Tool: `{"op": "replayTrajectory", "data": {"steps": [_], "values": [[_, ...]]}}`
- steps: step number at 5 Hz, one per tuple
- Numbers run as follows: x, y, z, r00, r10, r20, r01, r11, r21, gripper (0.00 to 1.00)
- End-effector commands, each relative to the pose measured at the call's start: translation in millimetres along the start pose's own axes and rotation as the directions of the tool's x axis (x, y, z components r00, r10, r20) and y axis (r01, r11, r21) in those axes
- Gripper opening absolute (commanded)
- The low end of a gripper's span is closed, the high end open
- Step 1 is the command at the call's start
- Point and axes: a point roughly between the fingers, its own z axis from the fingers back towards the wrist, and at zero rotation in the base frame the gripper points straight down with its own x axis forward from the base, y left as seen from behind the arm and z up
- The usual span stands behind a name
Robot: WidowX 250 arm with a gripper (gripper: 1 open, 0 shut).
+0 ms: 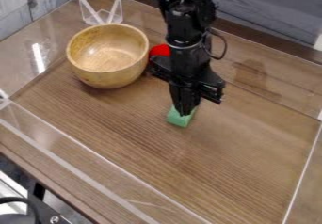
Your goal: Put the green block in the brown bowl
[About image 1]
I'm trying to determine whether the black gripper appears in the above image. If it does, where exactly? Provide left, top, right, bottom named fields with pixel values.
left=148, top=47, right=226, bottom=115

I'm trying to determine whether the green rectangular block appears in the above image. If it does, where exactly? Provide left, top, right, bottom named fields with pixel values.
left=166, top=106, right=197, bottom=128

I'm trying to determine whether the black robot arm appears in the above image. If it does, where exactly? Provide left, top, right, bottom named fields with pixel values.
left=150, top=0, right=226, bottom=116

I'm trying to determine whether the brown wooden bowl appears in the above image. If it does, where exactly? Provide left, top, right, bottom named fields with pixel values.
left=66, top=24, right=150, bottom=89

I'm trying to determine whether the red toy strawberry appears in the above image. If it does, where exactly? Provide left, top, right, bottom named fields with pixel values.
left=148, top=43, right=171, bottom=58

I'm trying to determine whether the clear acrylic tray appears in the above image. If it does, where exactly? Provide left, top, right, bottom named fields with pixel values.
left=0, top=2, right=322, bottom=224

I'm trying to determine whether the clear acrylic corner bracket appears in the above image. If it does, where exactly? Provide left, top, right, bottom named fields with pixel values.
left=78, top=0, right=123, bottom=25

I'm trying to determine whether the black table leg bracket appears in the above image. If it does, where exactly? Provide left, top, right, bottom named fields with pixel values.
left=28, top=181, right=72, bottom=224

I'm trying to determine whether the black cable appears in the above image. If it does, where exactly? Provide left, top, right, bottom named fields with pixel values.
left=0, top=196, right=42, bottom=224

